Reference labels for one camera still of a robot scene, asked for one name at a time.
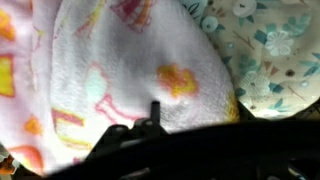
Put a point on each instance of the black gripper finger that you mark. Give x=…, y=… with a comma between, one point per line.
x=155, y=111

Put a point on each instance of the pink patterned fleece blanket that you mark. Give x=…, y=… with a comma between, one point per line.
x=70, y=69

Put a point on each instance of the floral quilt blanket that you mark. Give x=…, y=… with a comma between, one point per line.
x=270, y=47

